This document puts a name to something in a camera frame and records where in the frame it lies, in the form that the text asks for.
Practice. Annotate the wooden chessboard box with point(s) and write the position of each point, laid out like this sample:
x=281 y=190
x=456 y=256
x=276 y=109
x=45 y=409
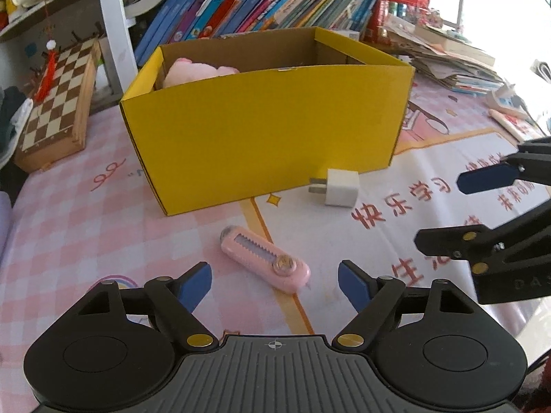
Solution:
x=56 y=94

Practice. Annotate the pink plush toy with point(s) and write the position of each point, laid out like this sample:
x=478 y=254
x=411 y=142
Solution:
x=189 y=73

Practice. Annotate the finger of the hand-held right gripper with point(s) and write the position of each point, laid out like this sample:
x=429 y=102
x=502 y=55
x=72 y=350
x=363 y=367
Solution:
x=486 y=178
x=456 y=241

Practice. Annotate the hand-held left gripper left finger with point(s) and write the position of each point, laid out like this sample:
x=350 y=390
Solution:
x=196 y=286

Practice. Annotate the red tassel ornament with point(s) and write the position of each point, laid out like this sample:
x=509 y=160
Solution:
x=49 y=69

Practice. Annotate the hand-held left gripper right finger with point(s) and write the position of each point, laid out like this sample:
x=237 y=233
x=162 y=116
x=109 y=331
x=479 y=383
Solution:
x=353 y=286

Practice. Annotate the white bookshelf frame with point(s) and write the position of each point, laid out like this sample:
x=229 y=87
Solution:
x=116 y=17

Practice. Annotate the pink utility knife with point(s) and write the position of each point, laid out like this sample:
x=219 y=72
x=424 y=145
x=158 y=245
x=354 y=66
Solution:
x=258 y=251

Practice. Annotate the row of colourful books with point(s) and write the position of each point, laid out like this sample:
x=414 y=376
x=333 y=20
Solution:
x=241 y=4

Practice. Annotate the yellow cardboard box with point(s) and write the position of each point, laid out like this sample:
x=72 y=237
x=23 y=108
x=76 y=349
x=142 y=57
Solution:
x=258 y=137

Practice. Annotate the white red long box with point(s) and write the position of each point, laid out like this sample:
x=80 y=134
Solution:
x=512 y=125

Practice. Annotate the small white charger cube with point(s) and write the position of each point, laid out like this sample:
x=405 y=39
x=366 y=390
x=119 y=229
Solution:
x=342 y=187

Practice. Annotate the dark cloth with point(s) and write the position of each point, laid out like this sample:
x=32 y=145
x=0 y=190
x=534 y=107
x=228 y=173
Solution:
x=8 y=124

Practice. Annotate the stack of books and papers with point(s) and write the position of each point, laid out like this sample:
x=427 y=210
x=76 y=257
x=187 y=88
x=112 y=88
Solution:
x=443 y=60

